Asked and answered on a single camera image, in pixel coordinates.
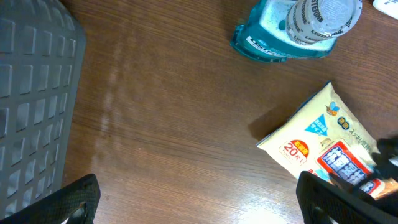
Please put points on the cream and blue snack bag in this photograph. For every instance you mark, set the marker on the cream and blue snack bag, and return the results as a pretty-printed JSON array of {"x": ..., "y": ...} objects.
[{"x": 323, "y": 137}]

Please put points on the teal mouthwash bottle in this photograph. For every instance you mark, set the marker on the teal mouthwash bottle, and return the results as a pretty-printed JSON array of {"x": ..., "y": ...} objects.
[{"x": 278, "y": 30}]

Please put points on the grey plastic mesh basket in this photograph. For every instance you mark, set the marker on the grey plastic mesh basket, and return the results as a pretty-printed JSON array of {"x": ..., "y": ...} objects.
[{"x": 42, "y": 50}]

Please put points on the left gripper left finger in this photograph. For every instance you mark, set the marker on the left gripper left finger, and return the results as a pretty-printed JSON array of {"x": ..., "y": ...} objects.
[{"x": 74, "y": 203}]

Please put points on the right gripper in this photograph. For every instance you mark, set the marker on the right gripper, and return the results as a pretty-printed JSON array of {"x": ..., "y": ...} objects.
[{"x": 385, "y": 169}]

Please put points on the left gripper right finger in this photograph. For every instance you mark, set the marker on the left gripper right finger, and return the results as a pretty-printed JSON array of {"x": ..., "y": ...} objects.
[{"x": 323, "y": 202}]

